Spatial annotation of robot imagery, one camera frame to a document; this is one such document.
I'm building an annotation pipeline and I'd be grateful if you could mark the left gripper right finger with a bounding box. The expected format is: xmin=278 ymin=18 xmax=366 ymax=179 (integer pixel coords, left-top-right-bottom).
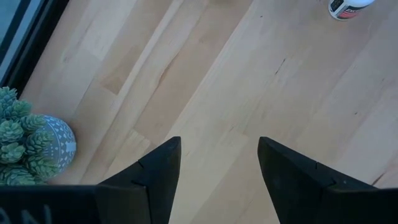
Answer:
xmin=257 ymin=136 xmax=398 ymax=224

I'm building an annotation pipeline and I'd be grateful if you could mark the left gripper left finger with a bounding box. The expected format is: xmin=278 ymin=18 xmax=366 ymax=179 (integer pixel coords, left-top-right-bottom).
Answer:
xmin=0 ymin=136 xmax=182 ymax=224

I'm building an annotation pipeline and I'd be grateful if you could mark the pink bottle white cap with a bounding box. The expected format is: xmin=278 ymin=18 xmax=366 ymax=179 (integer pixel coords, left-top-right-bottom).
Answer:
xmin=328 ymin=0 xmax=376 ymax=21

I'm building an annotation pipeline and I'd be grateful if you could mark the succulent plant in patterned pot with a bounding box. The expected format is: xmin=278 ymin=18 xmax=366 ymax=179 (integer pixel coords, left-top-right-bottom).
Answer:
xmin=0 ymin=86 xmax=77 ymax=187

